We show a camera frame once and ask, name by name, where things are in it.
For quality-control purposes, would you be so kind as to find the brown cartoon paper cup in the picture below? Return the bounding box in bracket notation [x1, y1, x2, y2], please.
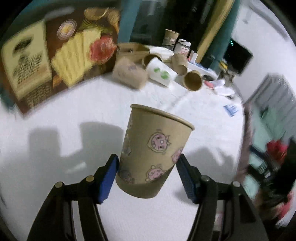
[115, 104, 195, 198]

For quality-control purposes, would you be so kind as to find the brown paper cup open front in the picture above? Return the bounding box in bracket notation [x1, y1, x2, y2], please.
[183, 70, 203, 91]

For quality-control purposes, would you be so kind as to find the brown paper cup lying back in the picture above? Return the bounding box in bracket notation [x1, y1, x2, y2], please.
[171, 54, 188, 76]

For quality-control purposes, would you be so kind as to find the brown paper cup lying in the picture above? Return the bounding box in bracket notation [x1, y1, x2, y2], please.
[171, 54, 188, 76]
[112, 57, 148, 89]

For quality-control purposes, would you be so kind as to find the white green paper cup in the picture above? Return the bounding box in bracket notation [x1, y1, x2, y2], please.
[146, 57, 178, 87]

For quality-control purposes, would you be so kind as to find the brown paper cup lying left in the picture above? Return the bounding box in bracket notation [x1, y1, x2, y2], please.
[112, 57, 148, 89]

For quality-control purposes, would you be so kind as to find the upright brown cup back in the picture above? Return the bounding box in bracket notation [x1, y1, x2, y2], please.
[162, 29, 179, 50]

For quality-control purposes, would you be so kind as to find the white tablecloth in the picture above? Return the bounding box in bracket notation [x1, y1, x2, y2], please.
[1, 75, 244, 240]

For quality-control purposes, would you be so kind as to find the blue white packet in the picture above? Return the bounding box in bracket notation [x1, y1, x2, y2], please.
[223, 104, 238, 117]

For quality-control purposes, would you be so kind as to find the black monitor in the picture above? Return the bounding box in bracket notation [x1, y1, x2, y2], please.
[224, 39, 253, 75]

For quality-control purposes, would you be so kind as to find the cracker box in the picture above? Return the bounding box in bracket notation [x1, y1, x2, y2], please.
[1, 6, 120, 113]

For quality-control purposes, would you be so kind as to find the white lidded jar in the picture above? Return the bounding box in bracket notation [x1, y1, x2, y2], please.
[174, 39, 191, 56]

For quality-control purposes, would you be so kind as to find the flat cardboard box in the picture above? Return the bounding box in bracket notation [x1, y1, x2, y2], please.
[116, 43, 150, 63]

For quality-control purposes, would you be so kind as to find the yellow curtain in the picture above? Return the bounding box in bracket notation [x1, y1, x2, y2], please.
[196, 0, 235, 63]

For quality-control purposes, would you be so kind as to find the teal curtain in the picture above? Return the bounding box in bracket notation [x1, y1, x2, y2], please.
[118, 0, 142, 43]

